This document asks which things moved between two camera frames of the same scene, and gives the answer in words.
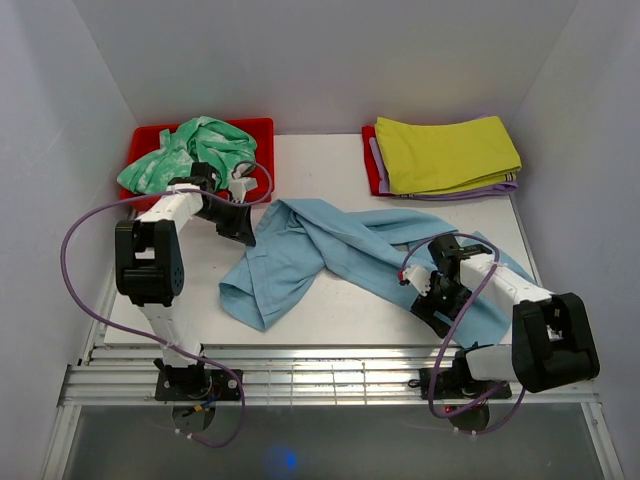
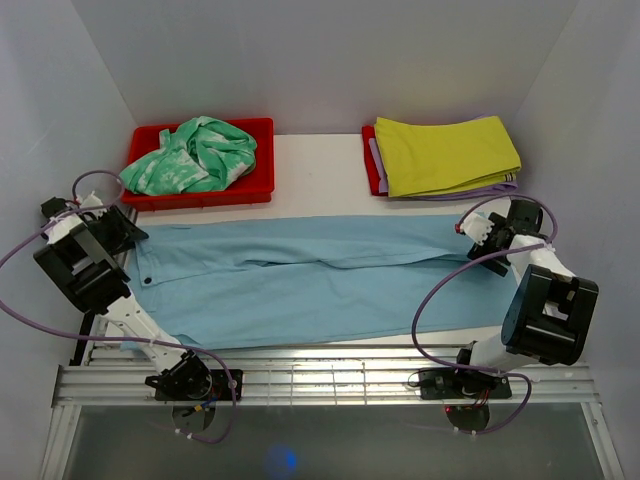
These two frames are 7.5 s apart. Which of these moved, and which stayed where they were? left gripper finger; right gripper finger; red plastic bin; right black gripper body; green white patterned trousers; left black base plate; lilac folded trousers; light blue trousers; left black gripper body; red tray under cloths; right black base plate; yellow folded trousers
Moved: left black gripper body; right gripper finger; light blue trousers; right black gripper body; left gripper finger
Stayed: lilac folded trousers; red plastic bin; red tray under cloths; green white patterned trousers; right black base plate; yellow folded trousers; left black base plate
